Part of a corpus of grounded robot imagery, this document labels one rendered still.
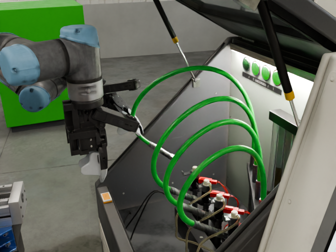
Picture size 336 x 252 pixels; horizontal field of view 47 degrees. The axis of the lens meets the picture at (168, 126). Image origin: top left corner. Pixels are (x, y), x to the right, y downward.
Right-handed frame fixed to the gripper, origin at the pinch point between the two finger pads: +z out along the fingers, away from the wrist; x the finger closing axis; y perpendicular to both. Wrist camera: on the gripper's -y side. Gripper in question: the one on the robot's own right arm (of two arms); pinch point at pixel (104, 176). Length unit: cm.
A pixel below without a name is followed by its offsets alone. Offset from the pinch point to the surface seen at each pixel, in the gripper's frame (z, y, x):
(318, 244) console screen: 0.1, -31.1, 38.0
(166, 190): 4.6, -14.0, 4.7
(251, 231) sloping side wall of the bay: 7.3, -27.1, 22.8
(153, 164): 1.2, -13.5, -3.3
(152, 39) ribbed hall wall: 95, -214, -637
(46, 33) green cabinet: 20, -7, -340
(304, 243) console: 2.2, -30.9, 34.8
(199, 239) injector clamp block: 26.2, -25.1, 0.4
